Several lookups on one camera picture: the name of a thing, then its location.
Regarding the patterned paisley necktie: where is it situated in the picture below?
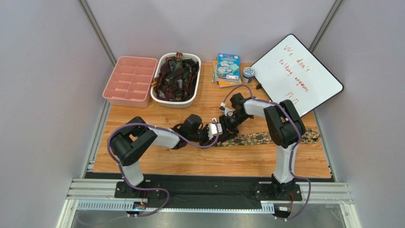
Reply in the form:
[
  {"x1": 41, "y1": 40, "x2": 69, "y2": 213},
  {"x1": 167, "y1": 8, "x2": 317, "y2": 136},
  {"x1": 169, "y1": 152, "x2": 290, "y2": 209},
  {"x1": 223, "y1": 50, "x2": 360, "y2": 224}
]
[{"x1": 216, "y1": 129, "x2": 321, "y2": 147}]

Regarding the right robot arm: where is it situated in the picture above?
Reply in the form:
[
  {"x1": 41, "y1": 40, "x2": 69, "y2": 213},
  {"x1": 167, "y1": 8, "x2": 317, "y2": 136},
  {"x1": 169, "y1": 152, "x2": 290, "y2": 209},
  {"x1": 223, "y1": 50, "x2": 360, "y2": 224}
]
[{"x1": 219, "y1": 93, "x2": 306, "y2": 198}]

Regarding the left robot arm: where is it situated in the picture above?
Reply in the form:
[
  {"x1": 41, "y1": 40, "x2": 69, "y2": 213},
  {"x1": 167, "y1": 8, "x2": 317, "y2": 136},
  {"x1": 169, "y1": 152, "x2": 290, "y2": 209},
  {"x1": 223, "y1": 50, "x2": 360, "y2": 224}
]
[{"x1": 107, "y1": 114, "x2": 222, "y2": 192}]

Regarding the pile of dark ties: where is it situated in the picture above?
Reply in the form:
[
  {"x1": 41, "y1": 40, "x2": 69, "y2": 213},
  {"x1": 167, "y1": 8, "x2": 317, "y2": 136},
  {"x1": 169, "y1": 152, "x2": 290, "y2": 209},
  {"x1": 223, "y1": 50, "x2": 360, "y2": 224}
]
[{"x1": 152, "y1": 56, "x2": 200, "y2": 102}]

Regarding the blue packaged book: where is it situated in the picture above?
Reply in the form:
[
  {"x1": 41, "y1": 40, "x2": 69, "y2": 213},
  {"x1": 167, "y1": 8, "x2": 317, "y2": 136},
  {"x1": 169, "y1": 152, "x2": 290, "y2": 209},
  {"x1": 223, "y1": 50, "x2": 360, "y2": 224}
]
[{"x1": 214, "y1": 53, "x2": 240, "y2": 82}]

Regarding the white perforated basket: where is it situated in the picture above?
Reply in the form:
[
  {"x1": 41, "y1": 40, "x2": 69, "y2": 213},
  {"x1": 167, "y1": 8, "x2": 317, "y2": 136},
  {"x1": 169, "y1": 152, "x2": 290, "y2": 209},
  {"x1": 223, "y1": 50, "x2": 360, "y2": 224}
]
[{"x1": 150, "y1": 52, "x2": 202, "y2": 108}]

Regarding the white dry-erase board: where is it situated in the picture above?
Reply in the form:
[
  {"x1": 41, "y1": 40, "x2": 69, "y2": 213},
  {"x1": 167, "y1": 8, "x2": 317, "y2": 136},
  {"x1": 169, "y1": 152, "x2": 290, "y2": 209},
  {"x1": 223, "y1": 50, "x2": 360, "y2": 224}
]
[{"x1": 252, "y1": 34, "x2": 344, "y2": 116}]

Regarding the pink divided tray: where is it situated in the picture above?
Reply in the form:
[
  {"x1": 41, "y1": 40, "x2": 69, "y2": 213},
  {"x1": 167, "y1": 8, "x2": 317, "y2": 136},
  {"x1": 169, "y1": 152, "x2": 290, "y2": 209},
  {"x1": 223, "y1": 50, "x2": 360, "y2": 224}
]
[{"x1": 102, "y1": 56, "x2": 158, "y2": 108}]

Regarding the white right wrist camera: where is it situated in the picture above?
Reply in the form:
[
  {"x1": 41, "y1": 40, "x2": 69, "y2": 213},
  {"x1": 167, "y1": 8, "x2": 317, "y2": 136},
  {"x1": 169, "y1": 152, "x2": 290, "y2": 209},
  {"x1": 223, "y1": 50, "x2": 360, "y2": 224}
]
[{"x1": 220, "y1": 102, "x2": 234, "y2": 116}]

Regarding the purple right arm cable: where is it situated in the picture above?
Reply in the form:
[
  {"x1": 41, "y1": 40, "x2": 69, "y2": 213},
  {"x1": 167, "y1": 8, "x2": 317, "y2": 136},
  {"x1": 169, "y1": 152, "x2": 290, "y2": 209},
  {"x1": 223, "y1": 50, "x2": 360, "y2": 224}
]
[{"x1": 220, "y1": 85, "x2": 311, "y2": 221}]

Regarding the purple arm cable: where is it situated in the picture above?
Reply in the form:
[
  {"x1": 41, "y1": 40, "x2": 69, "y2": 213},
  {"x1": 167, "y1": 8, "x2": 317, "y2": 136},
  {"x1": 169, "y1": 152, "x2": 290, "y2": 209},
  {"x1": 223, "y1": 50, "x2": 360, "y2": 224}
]
[
  {"x1": 106, "y1": 118, "x2": 222, "y2": 218},
  {"x1": 220, "y1": 85, "x2": 311, "y2": 221}
]

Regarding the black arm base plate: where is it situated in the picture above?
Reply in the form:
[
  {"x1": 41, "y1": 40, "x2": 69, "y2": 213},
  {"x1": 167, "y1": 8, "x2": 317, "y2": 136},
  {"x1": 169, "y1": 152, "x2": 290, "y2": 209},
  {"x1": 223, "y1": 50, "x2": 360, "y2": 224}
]
[{"x1": 85, "y1": 171, "x2": 335, "y2": 210}]

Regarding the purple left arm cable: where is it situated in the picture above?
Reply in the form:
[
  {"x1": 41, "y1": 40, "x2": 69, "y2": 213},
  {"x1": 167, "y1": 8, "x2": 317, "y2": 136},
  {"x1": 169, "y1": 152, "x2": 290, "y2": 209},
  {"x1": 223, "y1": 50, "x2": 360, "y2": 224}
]
[{"x1": 106, "y1": 118, "x2": 222, "y2": 218}]

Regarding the aluminium rail frame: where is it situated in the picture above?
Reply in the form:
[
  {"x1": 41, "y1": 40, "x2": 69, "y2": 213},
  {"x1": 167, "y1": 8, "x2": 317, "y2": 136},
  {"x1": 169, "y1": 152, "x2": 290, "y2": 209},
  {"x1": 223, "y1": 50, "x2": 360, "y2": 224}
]
[{"x1": 57, "y1": 173, "x2": 361, "y2": 228}]

